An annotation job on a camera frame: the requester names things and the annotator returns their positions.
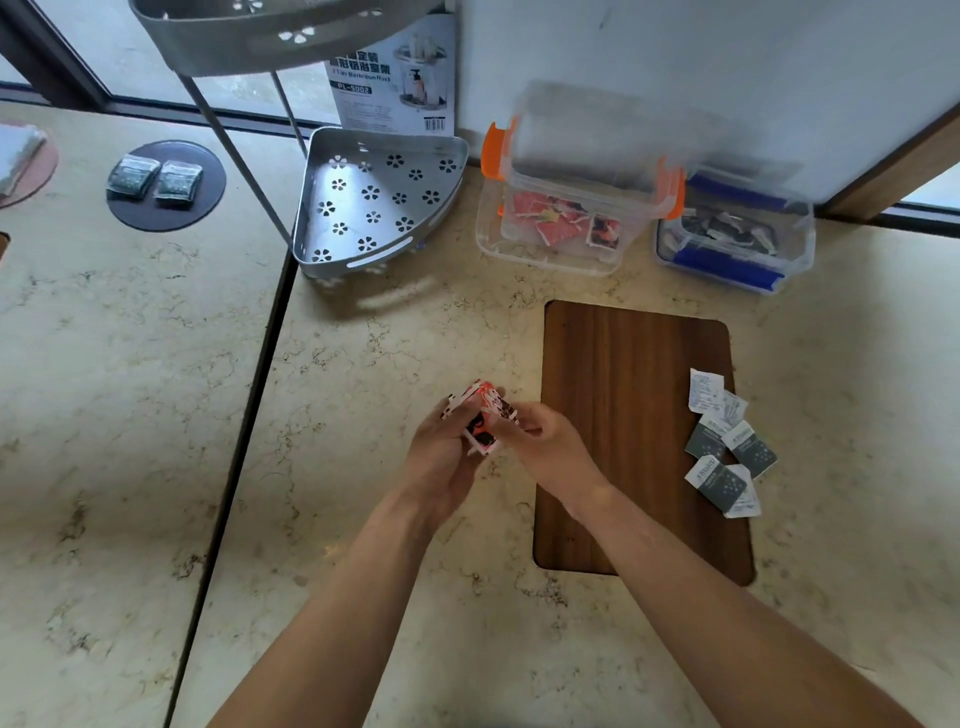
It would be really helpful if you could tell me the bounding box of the person's left hand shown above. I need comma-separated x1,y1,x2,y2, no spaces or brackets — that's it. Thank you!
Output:
403,395,489,526

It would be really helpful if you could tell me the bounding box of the person's right hand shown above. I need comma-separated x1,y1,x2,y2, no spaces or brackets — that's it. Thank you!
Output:
501,400,615,520

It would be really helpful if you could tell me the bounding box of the bundle of red white sachets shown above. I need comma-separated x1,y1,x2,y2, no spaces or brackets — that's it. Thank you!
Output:
441,379,522,457

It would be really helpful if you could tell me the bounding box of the person's right forearm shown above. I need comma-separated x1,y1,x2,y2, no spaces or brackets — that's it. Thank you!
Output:
558,483,927,728

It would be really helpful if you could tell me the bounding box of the person's left forearm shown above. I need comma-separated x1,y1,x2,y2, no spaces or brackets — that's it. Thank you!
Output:
206,496,453,728

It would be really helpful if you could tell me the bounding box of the dark wooden cutting board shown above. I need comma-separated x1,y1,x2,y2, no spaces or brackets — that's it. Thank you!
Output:
532,300,757,588

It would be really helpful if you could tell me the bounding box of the grey dotted sachet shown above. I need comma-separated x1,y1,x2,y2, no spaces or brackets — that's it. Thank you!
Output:
684,420,730,462
724,420,779,480
684,454,748,514

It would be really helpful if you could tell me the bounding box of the white paper sachet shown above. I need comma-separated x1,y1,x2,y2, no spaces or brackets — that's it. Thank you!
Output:
712,390,750,430
723,464,763,520
688,368,726,414

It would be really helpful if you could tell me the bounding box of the pile of red sachets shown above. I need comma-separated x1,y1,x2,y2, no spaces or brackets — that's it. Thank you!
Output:
510,191,622,251

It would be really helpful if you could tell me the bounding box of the clear box with orange latches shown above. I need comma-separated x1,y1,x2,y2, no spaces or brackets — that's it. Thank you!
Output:
475,81,688,278

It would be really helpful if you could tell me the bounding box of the grey metal corner shelf rack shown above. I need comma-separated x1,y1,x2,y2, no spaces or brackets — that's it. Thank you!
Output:
129,0,471,281

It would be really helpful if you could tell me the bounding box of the pile of dark sachets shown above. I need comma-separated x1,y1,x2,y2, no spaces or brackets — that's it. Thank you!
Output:
675,206,781,260

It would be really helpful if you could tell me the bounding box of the clear box with blue latches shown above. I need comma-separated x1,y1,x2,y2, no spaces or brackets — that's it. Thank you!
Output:
654,161,818,296

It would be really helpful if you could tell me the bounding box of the white shelf rack carton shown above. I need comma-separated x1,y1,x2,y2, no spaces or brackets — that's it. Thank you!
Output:
324,13,460,138

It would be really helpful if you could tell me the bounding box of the black round coaster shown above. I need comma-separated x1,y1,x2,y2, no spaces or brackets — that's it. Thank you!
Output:
106,140,228,233

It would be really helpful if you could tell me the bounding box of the green foil sachet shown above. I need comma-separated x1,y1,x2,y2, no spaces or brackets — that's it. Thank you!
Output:
105,154,163,201
153,159,205,210

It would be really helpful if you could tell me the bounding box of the brown round coaster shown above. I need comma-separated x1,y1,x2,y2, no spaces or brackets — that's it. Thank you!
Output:
0,123,60,210

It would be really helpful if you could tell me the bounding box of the clear plastic packet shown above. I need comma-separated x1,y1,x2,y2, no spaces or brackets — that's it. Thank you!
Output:
0,123,48,198

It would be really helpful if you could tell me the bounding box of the brown wooden window frame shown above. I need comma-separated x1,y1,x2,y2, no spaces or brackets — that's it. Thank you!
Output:
816,101,960,240

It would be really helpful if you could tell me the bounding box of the dark window frame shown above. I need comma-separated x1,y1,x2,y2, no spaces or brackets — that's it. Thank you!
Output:
0,0,339,140

